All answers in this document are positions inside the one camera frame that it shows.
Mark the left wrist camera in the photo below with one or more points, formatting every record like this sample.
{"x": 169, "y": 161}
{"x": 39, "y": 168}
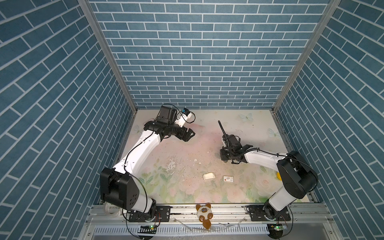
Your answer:
{"x": 185, "y": 116}

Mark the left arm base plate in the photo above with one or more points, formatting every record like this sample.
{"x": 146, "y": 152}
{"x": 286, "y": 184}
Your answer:
{"x": 161, "y": 213}

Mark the staple box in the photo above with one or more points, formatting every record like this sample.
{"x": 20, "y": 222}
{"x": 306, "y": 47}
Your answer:
{"x": 229, "y": 179}

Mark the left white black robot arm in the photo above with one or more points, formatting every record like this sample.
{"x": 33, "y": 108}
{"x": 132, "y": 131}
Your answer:
{"x": 120, "y": 185}

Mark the panda plush toy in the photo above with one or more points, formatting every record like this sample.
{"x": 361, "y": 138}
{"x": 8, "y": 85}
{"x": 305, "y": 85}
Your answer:
{"x": 205, "y": 214}

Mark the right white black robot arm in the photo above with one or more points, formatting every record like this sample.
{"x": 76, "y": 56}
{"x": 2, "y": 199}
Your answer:
{"x": 297, "y": 176}

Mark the aluminium front rail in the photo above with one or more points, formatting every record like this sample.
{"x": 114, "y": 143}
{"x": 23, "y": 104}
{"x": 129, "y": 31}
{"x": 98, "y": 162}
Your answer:
{"x": 302, "y": 213}

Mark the staple box tray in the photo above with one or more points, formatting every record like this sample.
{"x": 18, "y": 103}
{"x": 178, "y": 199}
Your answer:
{"x": 209, "y": 176}

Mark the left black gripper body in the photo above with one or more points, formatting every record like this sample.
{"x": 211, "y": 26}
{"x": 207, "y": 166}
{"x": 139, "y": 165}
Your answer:
{"x": 174, "y": 129}

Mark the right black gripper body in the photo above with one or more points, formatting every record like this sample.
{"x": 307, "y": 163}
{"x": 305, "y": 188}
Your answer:
{"x": 226, "y": 154}

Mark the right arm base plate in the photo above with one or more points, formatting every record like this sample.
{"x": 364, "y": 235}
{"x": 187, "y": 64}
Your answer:
{"x": 255, "y": 211}

